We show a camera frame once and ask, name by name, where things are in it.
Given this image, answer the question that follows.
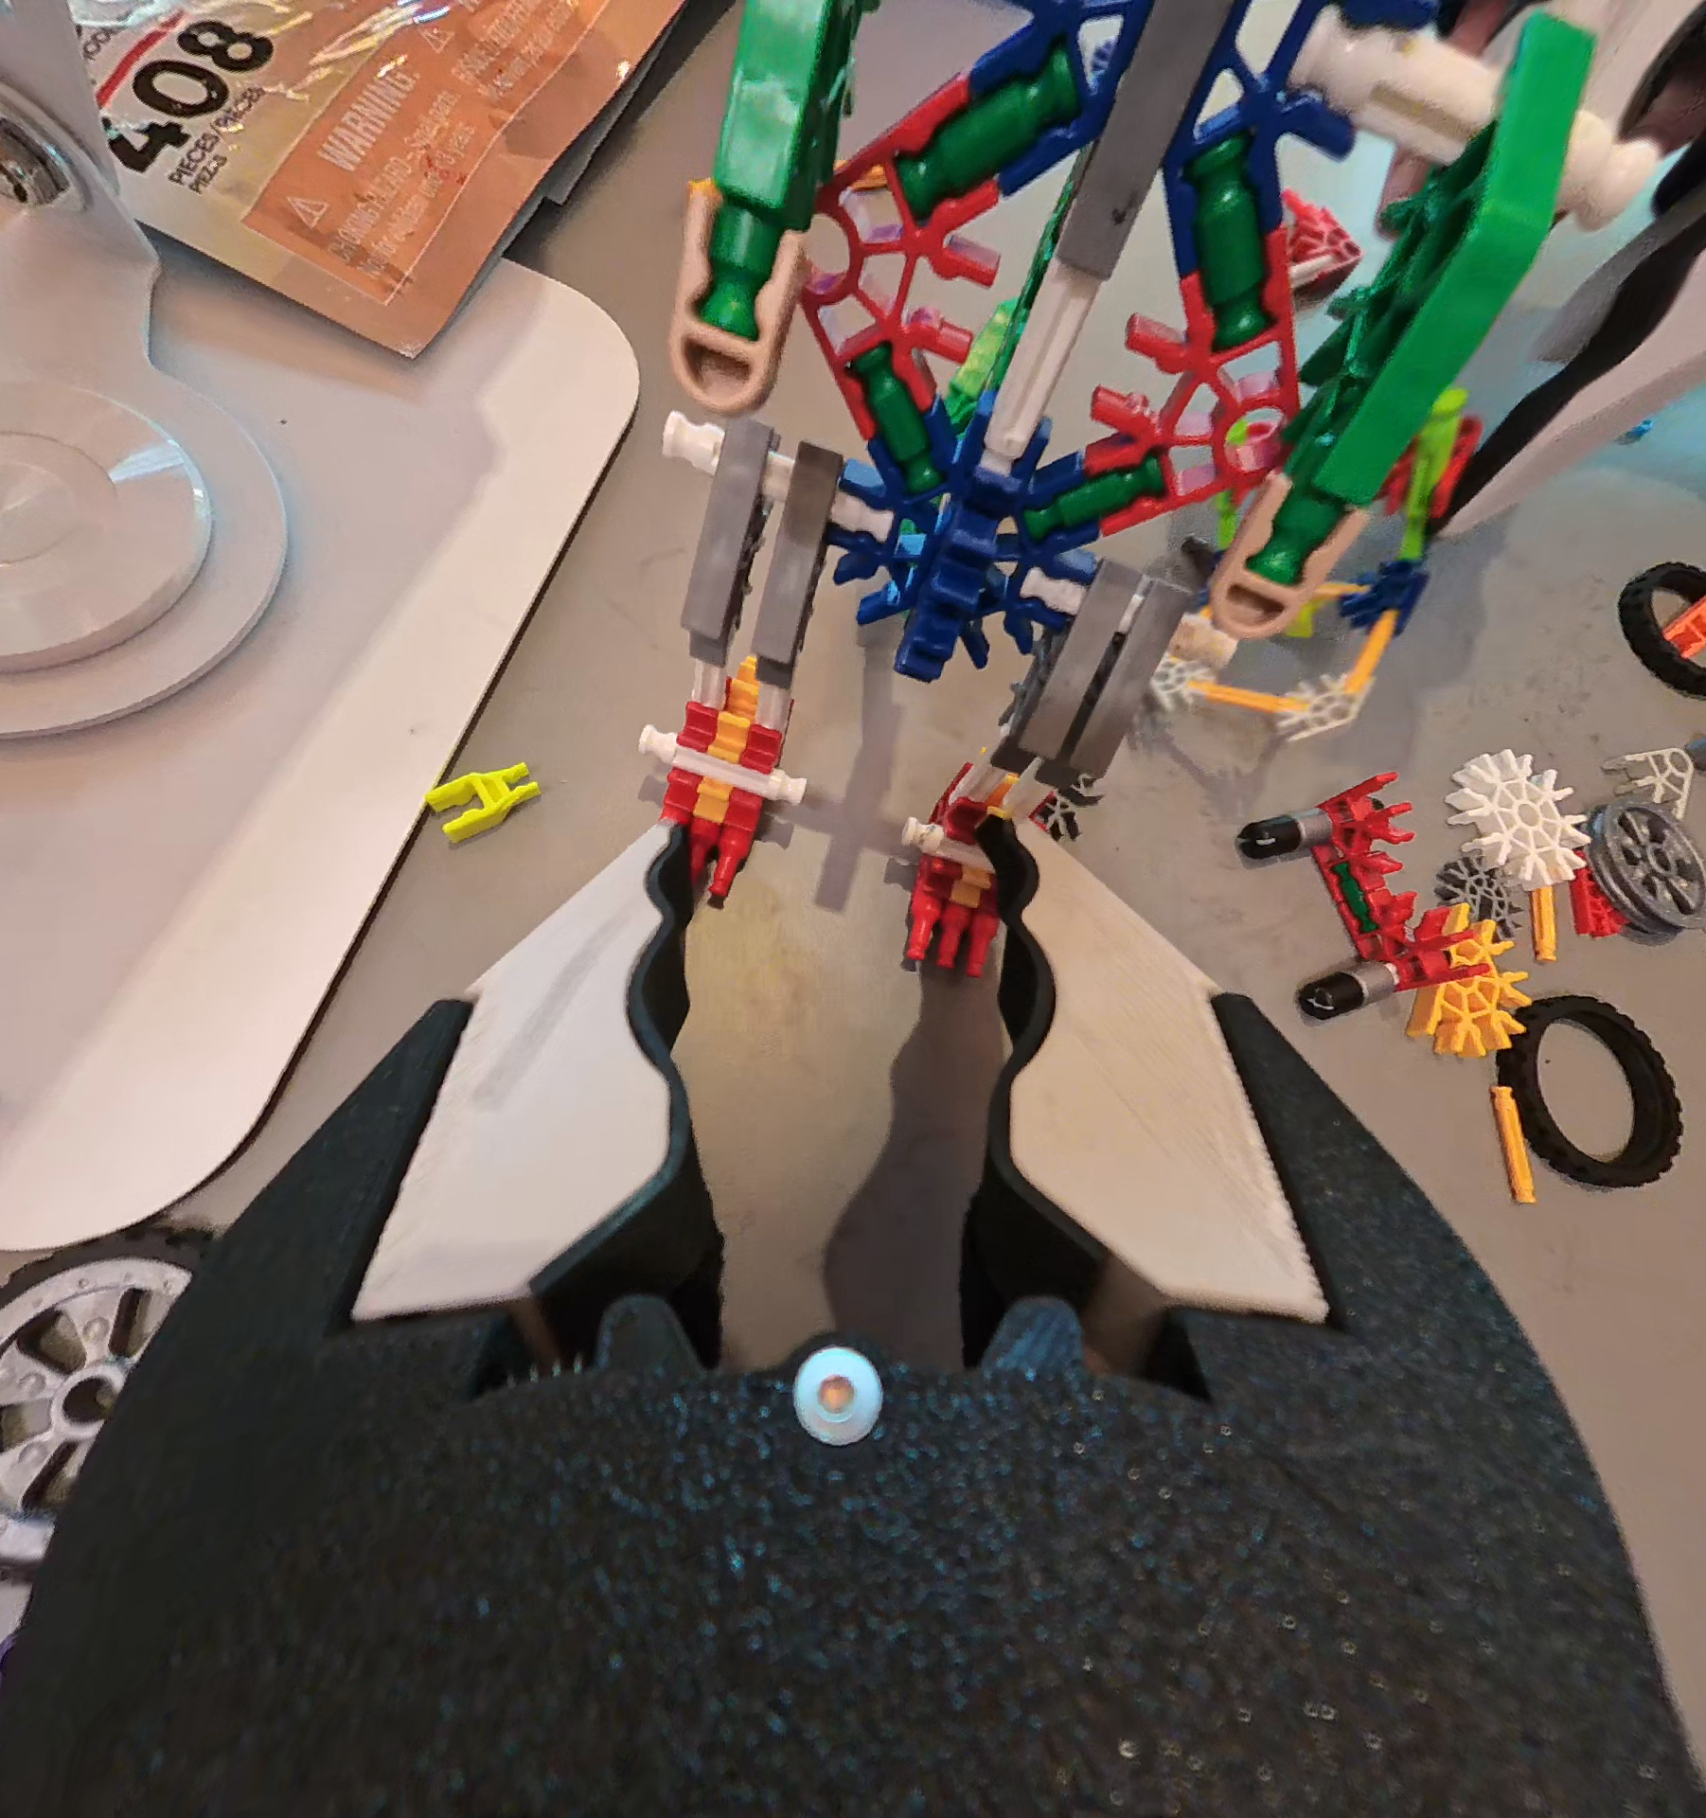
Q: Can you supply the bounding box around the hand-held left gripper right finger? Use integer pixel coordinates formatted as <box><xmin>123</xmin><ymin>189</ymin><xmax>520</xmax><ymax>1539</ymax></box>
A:
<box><xmin>957</xmin><ymin>825</ymin><xmax>1333</xmax><ymax>1338</ymax></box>

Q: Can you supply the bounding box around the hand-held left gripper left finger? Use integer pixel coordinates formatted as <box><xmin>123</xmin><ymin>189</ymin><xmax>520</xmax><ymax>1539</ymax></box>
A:
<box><xmin>353</xmin><ymin>825</ymin><xmax>705</xmax><ymax>1329</ymax></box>

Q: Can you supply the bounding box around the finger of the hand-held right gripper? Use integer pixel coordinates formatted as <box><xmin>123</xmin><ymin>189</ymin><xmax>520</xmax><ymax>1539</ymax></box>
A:
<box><xmin>1606</xmin><ymin>0</ymin><xmax>1706</xmax><ymax>143</ymax></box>
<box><xmin>1435</xmin><ymin>157</ymin><xmax>1706</xmax><ymax>541</ymax></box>

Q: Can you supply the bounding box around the red rod black cylinder assembly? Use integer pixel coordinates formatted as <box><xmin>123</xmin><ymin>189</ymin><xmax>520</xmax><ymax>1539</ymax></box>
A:
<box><xmin>1239</xmin><ymin>775</ymin><xmax>1494</xmax><ymax>1031</ymax></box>

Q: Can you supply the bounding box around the orange rod blue connector frame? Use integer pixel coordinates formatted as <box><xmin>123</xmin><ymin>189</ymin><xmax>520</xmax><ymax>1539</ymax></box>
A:
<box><xmin>1160</xmin><ymin>554</ymin><xmax>1420</xmax><ymax>745</ymax></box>

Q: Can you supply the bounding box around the multicolour toy model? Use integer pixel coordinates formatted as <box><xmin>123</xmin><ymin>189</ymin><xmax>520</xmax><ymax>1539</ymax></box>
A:
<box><xmin>660</xmin><ymin>0</ymin><xmax>1664</xmax><ymax>796</ymax></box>

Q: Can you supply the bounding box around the black rubber tire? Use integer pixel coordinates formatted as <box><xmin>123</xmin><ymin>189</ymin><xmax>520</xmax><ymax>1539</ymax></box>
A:
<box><xmin>1492</xmin><ymin>997</ymin><xmax>1677</xmax><ymax>1190</ymax></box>
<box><xmin>1616</xmin><ymin>564</ymin><xmax>1706</xmax><ymax>699</ymax></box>

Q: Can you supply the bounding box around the small yellow connector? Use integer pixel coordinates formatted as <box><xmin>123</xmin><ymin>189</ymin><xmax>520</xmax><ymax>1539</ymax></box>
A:
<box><xmin>428</xmin><ymin>768</ymin><xmax>543</xmax><ymax>844</ymax></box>

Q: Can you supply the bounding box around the orange snowflake connector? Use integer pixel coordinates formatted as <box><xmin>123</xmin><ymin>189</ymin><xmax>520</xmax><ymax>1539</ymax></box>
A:
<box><xmin>1406</xmin><ymin>952</ymin><xmax>1532</xmax><ymax>1058</ymax></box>

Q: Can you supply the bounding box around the red yellow connector cluster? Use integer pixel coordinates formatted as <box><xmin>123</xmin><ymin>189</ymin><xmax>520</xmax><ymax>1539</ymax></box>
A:
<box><xmin>641</xmin><ymin>662</ymin><xmax>814</xmax><ymax>906</ymax></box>
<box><xmin>901</xmin><ymin>762</ymin><xmax>1029</xmax><ymax>973</ymax></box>

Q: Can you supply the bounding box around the short orange rod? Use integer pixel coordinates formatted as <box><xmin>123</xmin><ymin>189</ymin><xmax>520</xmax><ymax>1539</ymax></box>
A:
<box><xmin>1492</xmin><ymin>1080</ymin><xmax>1541</xmax><ymax>1210</ymax></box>

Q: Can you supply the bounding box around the grey fan connector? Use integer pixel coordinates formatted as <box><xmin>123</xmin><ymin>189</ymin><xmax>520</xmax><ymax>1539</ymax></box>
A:
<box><xmin>1606</xmin><ymin>734</ymin><xmax>1706</xmax><ymax>825</ymax></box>

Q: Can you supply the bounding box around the white snowflake connector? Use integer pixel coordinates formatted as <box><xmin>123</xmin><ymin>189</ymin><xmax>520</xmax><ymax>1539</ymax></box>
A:
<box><xmin>1444</xmin><ymin>751</ymin><xmax>1588</xmax><ymax>883</ymax></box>

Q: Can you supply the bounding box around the grey wheel hub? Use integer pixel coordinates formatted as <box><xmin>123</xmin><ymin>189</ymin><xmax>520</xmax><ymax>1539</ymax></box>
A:
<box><xmin>1588</xmin><ymin>802</ymin><xmax>1706</xmax><ymax>945</ymax></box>

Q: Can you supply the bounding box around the black tire grey hub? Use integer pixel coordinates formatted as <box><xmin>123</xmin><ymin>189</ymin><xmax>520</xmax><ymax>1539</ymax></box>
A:
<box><xmin>0</xmin><ymin>1236</ymin><xmax>216</xmax><ymax>1587</ymax></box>

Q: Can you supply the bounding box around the printed toy packet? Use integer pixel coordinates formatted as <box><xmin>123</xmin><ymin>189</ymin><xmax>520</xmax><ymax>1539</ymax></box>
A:
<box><xmin>73</xmin><ymin>0</ymin><xmax>688</xmax><ymax>358</ymax></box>

